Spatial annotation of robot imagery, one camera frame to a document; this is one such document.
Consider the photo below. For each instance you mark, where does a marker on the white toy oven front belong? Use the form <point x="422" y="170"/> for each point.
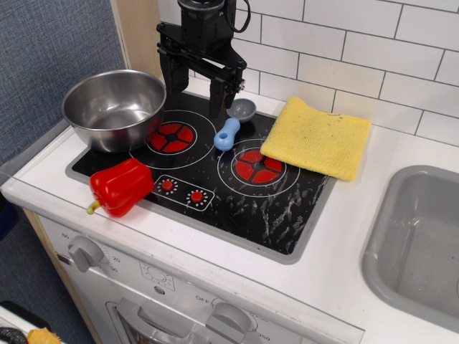
<point x="125" y="300"/>

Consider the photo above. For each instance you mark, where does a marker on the grey left oven knob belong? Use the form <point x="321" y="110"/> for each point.
<point x="84" y="253"/>

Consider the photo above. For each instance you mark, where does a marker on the grey oven knob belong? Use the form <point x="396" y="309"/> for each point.
<point x="84" y="253"/>
<point x="229" y="322"/>

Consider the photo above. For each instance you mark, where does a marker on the grey right oven knob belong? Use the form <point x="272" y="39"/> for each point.
<point x="229" y="322"/>

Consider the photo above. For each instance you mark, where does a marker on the yellow cloth napkin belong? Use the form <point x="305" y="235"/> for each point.
<point x="328" y="143"/>

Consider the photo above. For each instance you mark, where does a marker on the grey toy sink basin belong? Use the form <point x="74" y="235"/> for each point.
<point x="411" y="259"/>

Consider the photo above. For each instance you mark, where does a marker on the wooden side panel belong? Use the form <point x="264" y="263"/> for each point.
<point x="136" y="23"/>

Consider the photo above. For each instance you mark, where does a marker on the stainless steel bowl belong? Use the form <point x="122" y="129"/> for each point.
<point x="116" y="111"/>

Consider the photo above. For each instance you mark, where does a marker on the red toy bell pepper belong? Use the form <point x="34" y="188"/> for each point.
<point x="119" y="188"/>

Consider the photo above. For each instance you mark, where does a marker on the black toy stovetop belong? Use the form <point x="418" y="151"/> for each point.
<point x="240" y="196"/>

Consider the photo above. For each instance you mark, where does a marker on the blue handled grey scoop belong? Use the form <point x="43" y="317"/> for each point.
<point x="241" y="111"/>

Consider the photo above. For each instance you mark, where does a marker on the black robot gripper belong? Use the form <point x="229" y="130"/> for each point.
<point x="203" y="43"/>

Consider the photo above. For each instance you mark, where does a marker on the yellow black object bottom left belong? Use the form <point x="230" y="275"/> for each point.
<point x="35" y="336"/>

